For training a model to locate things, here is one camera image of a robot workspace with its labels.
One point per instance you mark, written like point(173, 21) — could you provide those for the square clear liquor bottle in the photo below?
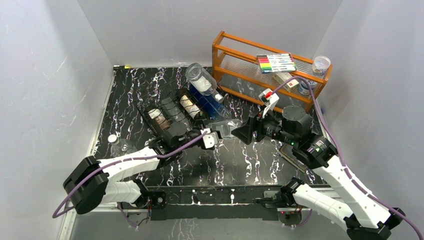
point(225, 127)

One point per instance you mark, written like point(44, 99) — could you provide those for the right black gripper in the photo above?
point(244, 133)

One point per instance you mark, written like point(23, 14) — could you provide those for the dark olive wine bottle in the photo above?
point(189, 103)

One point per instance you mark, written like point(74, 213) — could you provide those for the clear plastic jar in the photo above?
point(320, 65)

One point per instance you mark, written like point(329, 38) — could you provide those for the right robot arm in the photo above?
point(356, 212)

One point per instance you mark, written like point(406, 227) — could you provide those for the coloured marker pen set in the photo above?
point(276, 63)

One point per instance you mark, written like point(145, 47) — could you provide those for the black wire wine rack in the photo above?
point(152, 99)

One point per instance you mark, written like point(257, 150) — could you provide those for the large clear glass bottle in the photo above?
point(203, 81)

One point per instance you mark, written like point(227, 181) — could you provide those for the orange wooden shelf rack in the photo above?
point(236, 69)

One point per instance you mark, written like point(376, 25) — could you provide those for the blue glass bottle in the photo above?
point(216, 111)

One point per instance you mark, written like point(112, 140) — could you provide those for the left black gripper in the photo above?
point(198, 130)

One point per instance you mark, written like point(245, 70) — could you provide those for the round clear glass bottle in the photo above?
point(120, 146)

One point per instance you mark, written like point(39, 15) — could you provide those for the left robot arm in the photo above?
point(101, 181)

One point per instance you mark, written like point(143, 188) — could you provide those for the brown book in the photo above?
point(285, 151)

